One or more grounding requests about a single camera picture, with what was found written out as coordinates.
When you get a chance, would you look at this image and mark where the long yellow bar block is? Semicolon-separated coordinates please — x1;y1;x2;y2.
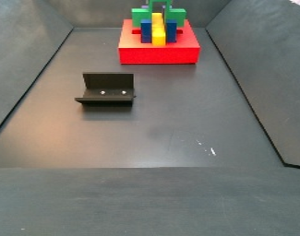
151;13;166;46

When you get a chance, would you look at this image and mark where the red base board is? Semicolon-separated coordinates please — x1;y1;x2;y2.
118;19;201;65

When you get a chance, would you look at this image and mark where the dark blue post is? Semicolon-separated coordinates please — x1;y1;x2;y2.
141;19;151;43
166;19;177;42

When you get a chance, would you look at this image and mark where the green stepped block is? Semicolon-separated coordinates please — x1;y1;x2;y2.
131;0;186;28

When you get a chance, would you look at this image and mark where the dark blue post left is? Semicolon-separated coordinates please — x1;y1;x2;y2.
141;19;151;43

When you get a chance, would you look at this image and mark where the dark blue post right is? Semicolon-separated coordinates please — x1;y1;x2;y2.
166;19;177;42

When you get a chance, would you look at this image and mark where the black angled holder bracket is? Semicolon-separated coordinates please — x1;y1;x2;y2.
74;72;134;105

